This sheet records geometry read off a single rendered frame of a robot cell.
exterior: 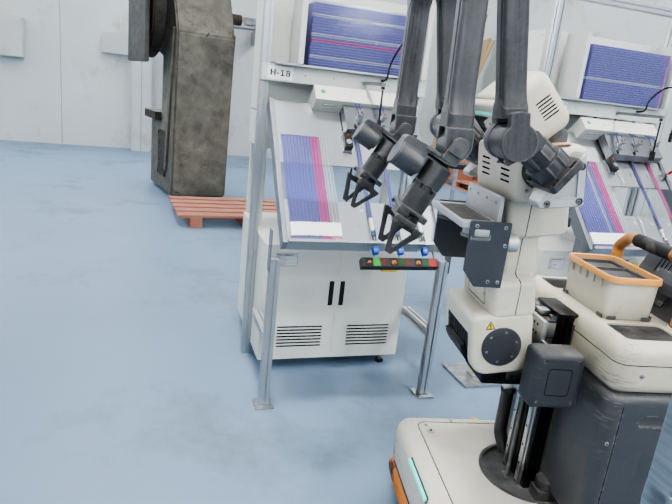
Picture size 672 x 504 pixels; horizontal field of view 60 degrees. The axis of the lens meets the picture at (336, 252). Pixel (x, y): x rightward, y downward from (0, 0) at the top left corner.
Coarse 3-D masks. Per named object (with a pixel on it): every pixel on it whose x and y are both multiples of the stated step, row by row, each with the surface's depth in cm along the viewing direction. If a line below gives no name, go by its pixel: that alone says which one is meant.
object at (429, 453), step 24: (408, 432) 186; (432, 432) 185; (456, 432) 187; (480, 432) 188; (408, 456) 178; (432, 456) 173; (456, 456) 174; (480, 456) 175; (408, 480) 175; (432, 480) 163; (456, 480) 163; (480, 480) 164; (504, 480) 167
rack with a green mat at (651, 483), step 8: (664, 424) 58; (664, 432) 58; (664, 440) 58; (656, 448) 59; (664, 448) 58; (656, 456) 59; (664, 456) 58; (656, 464) 59; (664, 464) 58; (656, 472) 59; (664, 472) 58; (648, 480) 59; (656, 480) 59; (664, 480) 58; (648, 488) 59; (656, 488) 59; (664, 488) 58; (648, 496) 59; (656, 496) 58; (664, 496) 58
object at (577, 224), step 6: (570, 210) 280; (576, 210) 277; (570, 216) 280; (576, 216) 276; (576, 222) 276; (582, 222) 274; (576, 228) 276; (582, 228) 272; (576, 234) 276; (582, 234) 272; (588, 240) 270; (582, 246) 272; (588, 246) 268; (582, 252) 272; (588, 252) 270
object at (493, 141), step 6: (498, 126) 120; (504, 126) 117; (492, 132) 120; (498, 132) 117; (492, 138) 119; (498, 138) 117; (540, 138) 117; (492, 144) 120; (498, 144) 116; (540, 144) 118; (492, 150) 121; (498, 150) 117; (498, 156) 121; (498, 162) 122; (504, 162) 119; (510, 162) 118
